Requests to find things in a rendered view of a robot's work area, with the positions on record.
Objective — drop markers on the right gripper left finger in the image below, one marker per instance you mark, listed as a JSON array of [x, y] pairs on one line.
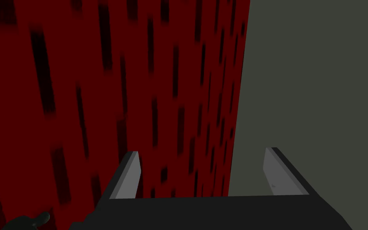
[[128, 182]]

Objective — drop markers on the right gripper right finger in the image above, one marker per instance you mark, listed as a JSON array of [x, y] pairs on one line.
[[279, 179]]

